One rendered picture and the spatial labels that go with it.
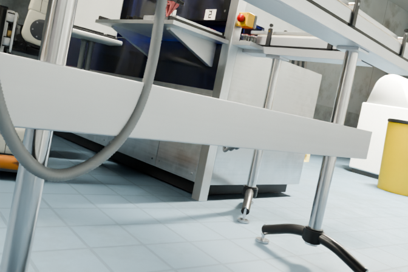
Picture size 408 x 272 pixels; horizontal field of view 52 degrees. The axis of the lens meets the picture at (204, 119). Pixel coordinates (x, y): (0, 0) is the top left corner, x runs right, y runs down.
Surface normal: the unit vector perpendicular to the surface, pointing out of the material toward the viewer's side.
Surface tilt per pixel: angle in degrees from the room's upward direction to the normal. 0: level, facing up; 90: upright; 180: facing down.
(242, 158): 90
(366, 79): 90
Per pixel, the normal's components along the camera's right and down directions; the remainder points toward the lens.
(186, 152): -0.69, -0.11
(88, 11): 0.57, 0.14
